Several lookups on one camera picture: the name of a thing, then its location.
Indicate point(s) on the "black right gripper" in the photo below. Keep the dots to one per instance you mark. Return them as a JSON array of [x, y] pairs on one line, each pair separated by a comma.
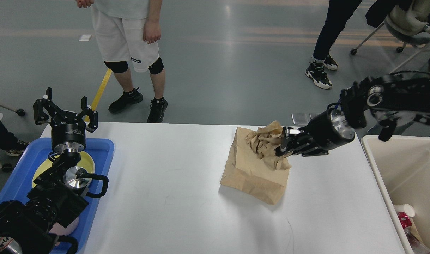
[[325, 132]]

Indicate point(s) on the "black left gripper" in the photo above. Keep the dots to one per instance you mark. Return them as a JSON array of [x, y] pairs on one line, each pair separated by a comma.
[[65, 134]]

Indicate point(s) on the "brown paper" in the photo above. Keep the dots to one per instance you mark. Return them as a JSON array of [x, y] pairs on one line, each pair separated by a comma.
[[264, 141]]

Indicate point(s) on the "yellow round plate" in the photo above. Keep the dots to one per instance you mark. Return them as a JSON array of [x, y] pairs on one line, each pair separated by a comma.
[[86, 162]]

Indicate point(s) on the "brown paper bag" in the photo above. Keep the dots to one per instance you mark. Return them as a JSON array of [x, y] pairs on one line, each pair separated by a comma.
[[263, 178]]

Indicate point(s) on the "white paper cup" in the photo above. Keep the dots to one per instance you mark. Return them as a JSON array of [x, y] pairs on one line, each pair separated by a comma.
[[405, 208]]

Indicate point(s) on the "crushed red can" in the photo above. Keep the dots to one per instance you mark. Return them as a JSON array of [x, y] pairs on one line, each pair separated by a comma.
[[404, 219]]

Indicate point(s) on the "aluminium foil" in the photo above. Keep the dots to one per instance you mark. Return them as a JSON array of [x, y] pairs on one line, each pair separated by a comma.
[[416, 246]]

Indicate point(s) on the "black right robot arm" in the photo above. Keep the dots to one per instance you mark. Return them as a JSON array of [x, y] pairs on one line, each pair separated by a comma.
[[393, 100]]

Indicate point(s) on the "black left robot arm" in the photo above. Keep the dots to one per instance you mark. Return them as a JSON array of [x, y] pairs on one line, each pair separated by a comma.
[[60, 191]]

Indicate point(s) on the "left metal floor plate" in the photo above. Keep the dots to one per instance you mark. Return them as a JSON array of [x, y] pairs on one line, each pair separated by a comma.
[[301, 118]]

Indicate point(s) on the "metal floor plate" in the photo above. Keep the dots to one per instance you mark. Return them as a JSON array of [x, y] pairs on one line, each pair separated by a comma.
[[301, 118], [314, 115]]

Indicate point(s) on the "right metal floor plate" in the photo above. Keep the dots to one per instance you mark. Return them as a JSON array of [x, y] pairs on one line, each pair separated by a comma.
[[314, 115]]

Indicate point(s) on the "white chair leg with caster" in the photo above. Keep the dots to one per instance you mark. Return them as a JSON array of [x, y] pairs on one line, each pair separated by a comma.
[[19, 111]]

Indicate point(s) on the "seated person dark trousers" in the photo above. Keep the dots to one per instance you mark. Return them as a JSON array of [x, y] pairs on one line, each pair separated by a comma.
[[10, 143]]

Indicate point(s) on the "person in black shorts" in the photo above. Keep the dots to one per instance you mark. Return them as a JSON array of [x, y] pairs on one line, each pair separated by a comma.
[[129, 30]]

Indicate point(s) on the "beige plastic bin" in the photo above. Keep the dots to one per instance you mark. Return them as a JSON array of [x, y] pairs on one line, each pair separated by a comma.
[[401, 167]]

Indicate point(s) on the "person in dark trousers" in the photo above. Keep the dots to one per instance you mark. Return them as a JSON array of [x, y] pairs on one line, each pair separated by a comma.
[[339, 12]]

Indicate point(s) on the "white office chair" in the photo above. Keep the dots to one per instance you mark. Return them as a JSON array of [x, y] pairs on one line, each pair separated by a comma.
[[409, 22]]

